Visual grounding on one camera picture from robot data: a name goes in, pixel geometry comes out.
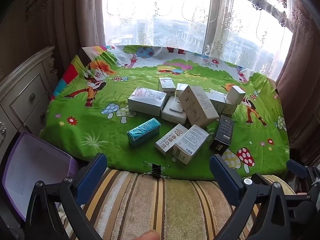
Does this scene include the white carved dresser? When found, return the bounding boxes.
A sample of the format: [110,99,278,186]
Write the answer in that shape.
[0,45,59,153]

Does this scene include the window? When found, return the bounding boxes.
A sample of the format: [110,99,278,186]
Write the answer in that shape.
[102,0,293,78]

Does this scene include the white cube box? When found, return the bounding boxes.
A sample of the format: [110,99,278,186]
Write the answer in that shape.
[226,85,246,105]

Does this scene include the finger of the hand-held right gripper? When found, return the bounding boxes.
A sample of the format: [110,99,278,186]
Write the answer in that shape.
[286,159,320,195]

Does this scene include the black binder clip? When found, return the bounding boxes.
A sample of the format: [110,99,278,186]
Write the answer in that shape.
[142,161,172,180]

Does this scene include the teal shiny box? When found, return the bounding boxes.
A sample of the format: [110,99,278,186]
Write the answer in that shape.
[127,118,161,147]

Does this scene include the white box barcode label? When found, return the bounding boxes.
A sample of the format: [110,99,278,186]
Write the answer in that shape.
[175,83,190,98]

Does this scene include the brown curtain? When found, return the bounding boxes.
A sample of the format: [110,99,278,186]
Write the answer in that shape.
[274,0,320,160]
[35,0,107,64]

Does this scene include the large white box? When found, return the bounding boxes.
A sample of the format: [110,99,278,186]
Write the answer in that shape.
[178,85,220,128]

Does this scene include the green cartoon printed blanket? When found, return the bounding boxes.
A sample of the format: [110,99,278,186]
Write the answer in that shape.
[39,44,291,181]

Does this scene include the plastic wrapped white box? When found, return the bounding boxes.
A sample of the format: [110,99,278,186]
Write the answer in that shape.
[205,89,227,113]

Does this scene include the white box fine black print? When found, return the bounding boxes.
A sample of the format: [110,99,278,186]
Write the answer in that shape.
[172,124,210,165]

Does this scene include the small white box blue stripe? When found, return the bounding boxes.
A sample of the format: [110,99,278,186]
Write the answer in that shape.
[158,77,176,93]

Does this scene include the person's left hand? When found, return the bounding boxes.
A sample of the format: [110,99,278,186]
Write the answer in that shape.
[140,230,160,240]

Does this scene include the purple cardboard box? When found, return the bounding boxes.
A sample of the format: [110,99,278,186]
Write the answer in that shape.
[1,131,80,222]

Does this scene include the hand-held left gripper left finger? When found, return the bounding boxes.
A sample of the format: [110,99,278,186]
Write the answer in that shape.
[24,152,108,240]

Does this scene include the sheer lace curtain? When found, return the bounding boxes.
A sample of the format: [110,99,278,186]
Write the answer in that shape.
[102,0,293,78]

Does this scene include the brown striped blanket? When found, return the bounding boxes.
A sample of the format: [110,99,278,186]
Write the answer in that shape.
[57,167,296,240]

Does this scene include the dark blue tall box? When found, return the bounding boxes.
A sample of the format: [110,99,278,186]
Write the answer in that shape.
[209,115,235,156]

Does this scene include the flat white box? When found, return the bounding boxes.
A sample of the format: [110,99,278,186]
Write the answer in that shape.
[161,97,188,125]

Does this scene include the white box red lettering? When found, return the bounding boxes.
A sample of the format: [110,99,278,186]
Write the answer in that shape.
[154,123,188,156]

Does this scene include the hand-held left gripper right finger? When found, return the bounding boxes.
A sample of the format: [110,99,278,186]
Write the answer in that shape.
[209,154,294,240]

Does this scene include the wide silver white box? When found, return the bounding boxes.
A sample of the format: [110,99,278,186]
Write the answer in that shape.
[127,87,168,117]

